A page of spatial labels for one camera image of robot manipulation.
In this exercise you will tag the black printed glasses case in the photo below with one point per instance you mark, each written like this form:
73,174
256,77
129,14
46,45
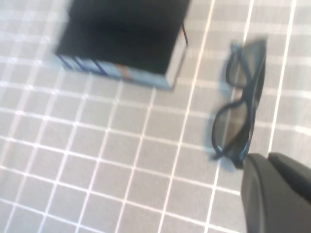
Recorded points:
121,31

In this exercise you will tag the dark framed glasses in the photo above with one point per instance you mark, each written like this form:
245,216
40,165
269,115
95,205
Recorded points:
256,82

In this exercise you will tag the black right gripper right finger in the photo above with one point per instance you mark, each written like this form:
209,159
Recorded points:
294,174

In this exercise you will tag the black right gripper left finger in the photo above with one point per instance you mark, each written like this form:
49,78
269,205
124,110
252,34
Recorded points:
267,199

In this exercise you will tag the grey white-checked tablecloth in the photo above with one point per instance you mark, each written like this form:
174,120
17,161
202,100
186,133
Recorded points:
97,145

